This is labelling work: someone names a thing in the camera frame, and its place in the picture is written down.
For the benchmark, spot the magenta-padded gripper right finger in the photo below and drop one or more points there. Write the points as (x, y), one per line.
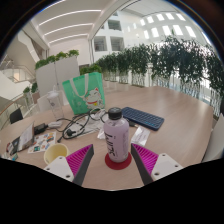
(165, 165)

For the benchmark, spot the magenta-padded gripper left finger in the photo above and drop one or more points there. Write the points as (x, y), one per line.
(60, 166)

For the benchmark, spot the purple drink bottle black cap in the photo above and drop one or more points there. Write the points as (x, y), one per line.
(116, 140)

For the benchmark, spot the clear plastic water bottle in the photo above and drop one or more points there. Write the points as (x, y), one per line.
(55, 105)

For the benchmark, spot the pale yellow mug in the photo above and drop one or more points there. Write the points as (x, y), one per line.
(55, 151)

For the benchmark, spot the white plastic packet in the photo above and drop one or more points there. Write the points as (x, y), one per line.
(140, 136)

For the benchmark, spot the black power adapter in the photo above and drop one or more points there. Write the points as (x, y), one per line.
(40, 128)

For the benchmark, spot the printed booklet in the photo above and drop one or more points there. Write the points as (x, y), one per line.
(26, 137)

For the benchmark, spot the flat round red coaster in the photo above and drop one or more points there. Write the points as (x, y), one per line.
(116, 165)

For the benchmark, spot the black folder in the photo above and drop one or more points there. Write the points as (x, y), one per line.
(11, 149)

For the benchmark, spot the dark blue keyboard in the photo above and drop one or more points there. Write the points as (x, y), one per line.
(143, 118)

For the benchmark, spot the white chair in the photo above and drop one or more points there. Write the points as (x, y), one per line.
(43, 104)
(215, 140)

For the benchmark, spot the black chair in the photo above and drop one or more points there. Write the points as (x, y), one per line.
(16, 116)

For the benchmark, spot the green tote bag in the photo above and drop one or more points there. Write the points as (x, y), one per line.
(81, 95)

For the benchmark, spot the planter box with plants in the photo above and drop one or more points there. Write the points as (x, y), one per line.
(30, 93)

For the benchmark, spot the white cabinet with plants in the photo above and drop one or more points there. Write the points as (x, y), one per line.
(55, 75)

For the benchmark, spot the row of green hedge plants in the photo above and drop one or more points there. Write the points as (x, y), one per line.
(173, 63)

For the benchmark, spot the ceiling light strips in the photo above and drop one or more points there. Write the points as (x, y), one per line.
(68, 26)

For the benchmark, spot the glass balustrade with wood rail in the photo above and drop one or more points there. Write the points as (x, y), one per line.
(8, 108)

